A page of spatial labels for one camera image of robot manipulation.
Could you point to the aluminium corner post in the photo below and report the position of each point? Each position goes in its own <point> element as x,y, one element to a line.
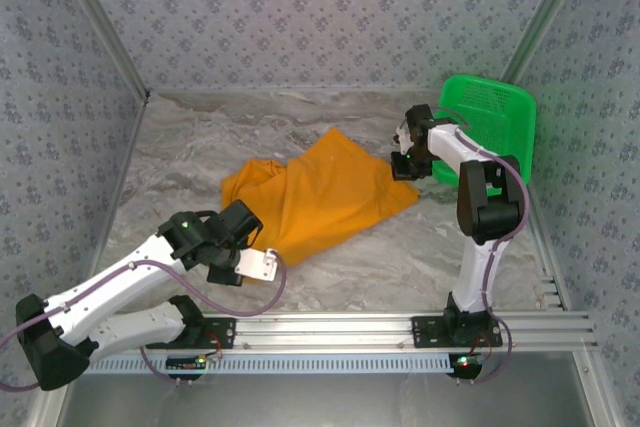
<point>545,12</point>
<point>105,27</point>

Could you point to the aluminium frame leg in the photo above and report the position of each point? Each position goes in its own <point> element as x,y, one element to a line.
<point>47,409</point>
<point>595,397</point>

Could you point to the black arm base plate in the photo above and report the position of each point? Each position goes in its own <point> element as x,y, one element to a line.
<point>425,332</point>
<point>225,334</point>

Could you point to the aluminium mounting rail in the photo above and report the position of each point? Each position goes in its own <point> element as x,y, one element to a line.
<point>325,332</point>

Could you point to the green plastic basket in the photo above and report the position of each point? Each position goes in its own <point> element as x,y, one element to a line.
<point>500,112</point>

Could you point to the small circuit board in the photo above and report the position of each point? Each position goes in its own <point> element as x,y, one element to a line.
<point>185,363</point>
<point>465,364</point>

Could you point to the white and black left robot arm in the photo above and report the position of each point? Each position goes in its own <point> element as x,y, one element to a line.
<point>115,277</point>

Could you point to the orange t-shirt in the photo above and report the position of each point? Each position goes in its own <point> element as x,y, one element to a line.
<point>325,187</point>

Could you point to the short aluminium side rails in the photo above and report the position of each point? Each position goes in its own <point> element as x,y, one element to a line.
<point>554,292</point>

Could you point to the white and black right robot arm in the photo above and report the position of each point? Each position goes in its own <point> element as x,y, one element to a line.
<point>480,267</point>

